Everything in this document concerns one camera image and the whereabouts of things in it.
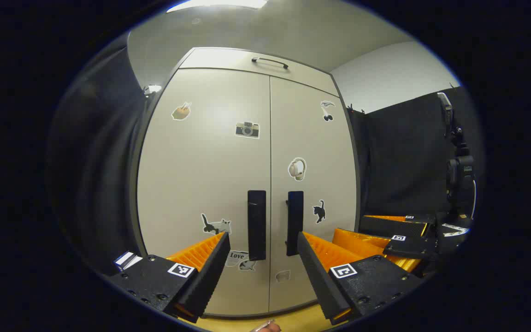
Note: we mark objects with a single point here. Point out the small white clip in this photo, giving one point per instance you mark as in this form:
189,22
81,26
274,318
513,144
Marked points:
153,89

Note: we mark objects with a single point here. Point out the black backdrop cloth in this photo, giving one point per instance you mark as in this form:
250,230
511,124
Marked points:
399,157

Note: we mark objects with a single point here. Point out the white double-door shoe cabinet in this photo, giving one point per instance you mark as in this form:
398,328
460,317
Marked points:
352,152

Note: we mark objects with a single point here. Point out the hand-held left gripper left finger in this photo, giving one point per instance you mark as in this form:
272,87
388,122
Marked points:
208,272

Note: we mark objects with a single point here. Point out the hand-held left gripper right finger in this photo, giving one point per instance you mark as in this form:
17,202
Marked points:
316,276

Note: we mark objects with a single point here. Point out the white cabinet door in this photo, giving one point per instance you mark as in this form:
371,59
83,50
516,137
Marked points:
201,175
321,152

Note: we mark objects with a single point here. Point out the white cabinet drawer front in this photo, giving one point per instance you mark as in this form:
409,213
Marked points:
219,60

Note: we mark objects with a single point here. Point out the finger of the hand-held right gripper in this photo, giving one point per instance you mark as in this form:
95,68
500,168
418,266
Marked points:
408,246
394,226

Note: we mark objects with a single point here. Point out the ceiling light panel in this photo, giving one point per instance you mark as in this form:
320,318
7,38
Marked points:
217,3

